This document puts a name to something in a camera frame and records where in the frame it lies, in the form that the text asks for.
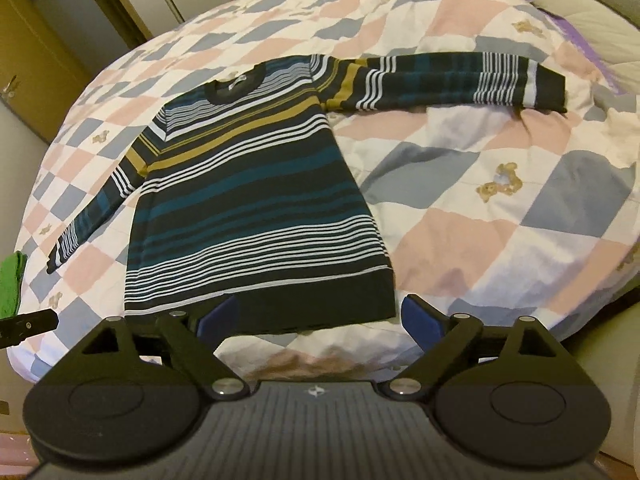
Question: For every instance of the green knitted cloth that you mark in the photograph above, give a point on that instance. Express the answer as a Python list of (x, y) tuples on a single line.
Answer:
[(10, 285)]

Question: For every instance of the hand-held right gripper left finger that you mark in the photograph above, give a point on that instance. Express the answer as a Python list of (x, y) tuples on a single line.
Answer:
[(212, 322)]

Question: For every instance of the dark striped sweater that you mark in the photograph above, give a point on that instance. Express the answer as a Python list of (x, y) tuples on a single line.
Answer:
[(250, 200)]

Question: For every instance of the yellow wooden door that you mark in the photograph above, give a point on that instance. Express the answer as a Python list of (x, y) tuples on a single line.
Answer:
[(35, 50)]

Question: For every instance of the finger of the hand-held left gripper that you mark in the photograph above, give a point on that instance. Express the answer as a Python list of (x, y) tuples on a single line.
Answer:
[(25, 327)]

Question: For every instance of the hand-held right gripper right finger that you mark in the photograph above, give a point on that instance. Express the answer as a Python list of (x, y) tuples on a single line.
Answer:
[(425, 322)]

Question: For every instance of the purple bed sheet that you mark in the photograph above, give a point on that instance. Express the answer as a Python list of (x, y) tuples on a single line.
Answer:
[(575, 35)]

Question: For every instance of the checkered teddy bear quilt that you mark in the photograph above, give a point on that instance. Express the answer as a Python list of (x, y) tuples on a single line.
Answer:
[(475, 235)]

